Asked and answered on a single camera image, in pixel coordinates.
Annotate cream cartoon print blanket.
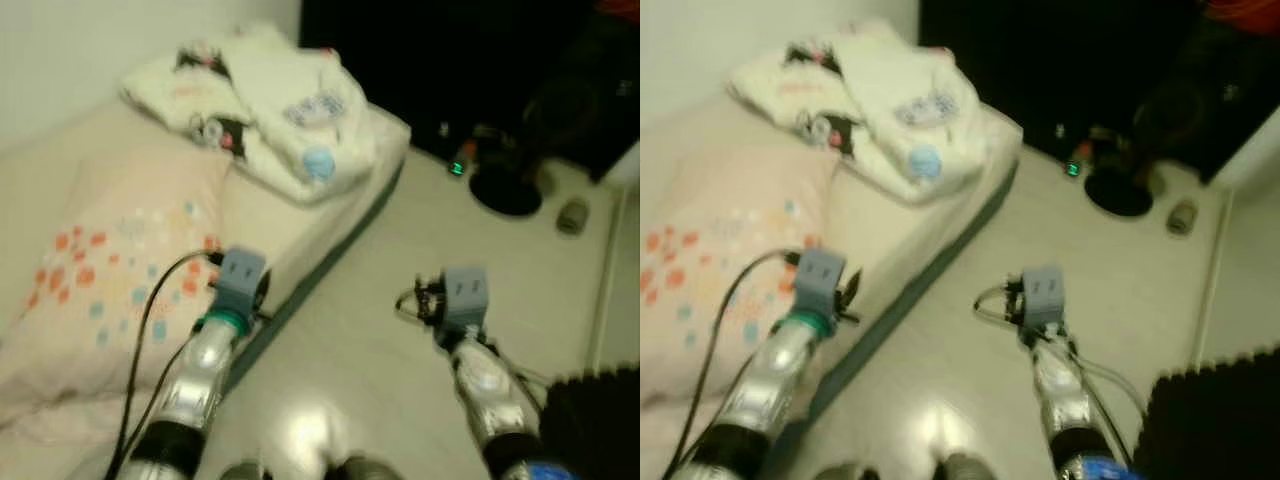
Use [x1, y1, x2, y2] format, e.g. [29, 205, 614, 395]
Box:
[730, 18, 991, 206]
[120, 22, 386, 208]

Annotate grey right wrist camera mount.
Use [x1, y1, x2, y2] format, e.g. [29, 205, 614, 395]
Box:
[1020, 265, 1066, 331]
[440, 265, 491, 336]

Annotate black round base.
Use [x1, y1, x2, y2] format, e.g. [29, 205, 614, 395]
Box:
[468, 160, 546, 218]
[1085, 165, 1156, 218]

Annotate grey slipper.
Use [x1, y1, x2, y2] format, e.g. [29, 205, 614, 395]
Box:
[555, 198, 592, 237]
[1167, 198, 1199, 237]

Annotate pink patterned pillow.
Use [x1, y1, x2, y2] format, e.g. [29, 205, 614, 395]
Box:
[640, 140, 843, 421]
[0, 145, 236, 446]

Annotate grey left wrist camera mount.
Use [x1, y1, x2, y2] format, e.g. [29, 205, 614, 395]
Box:
[795, 248, 849, 316]
[213, 248, 269, 317]

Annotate mattress with beige sheet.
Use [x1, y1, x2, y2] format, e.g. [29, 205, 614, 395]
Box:
[640, 90, 1023, 480]
[0, 95, 413, 480]

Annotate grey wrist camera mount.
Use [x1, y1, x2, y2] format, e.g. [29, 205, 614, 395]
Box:
[795, 248, 849, 316]
[1020, 265, 1066, 331]
[440, 265, 491, 336]
[213, 248, 269, 317]

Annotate grey right robot leg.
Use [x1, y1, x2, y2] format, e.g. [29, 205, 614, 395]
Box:
[325, 455, 406, 480]
[935, 452, 1001, 480]

